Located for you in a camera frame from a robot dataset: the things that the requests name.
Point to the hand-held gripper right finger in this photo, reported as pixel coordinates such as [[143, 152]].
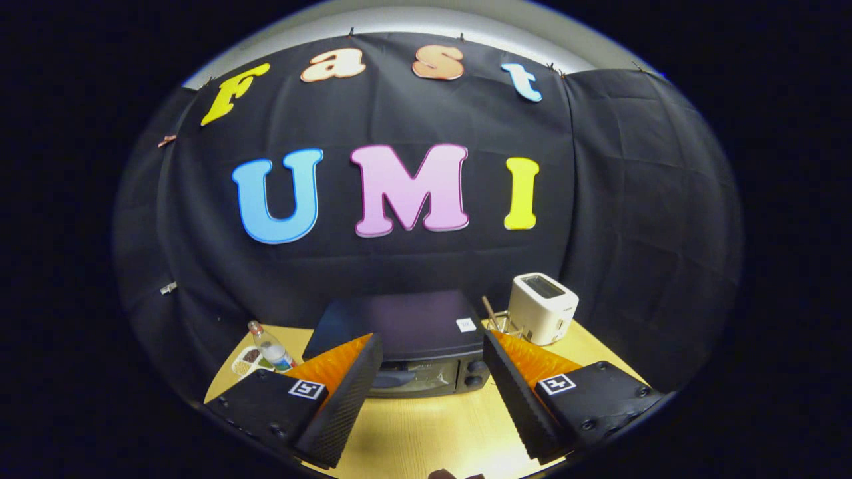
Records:
[[519, 406]]

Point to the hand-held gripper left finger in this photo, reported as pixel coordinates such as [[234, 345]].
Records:
[[343, 409]]

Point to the black toaster oven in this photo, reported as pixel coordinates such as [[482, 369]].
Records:
[[406, 319]]

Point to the white bread toaster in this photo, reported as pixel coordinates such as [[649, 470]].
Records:
[[542, 313]]

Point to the clear plastic water bottle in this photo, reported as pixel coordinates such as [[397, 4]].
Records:
[[273, 349]]

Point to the white divided snack tray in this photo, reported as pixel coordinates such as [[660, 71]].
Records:
[[247, 362]]

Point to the small metal clip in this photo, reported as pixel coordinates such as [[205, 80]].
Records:
[[168, 288]]

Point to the small pink clip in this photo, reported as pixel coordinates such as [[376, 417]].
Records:
[[167, 141]]

